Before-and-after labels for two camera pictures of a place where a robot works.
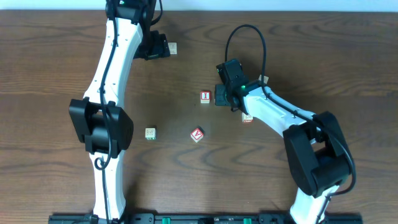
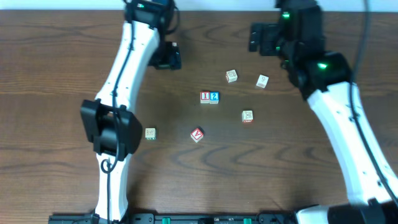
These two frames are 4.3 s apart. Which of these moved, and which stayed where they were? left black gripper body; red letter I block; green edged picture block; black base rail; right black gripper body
Moved: right black gripper body; left black gripper body
Stayed: black base rail; red letter I block; green edged picture block
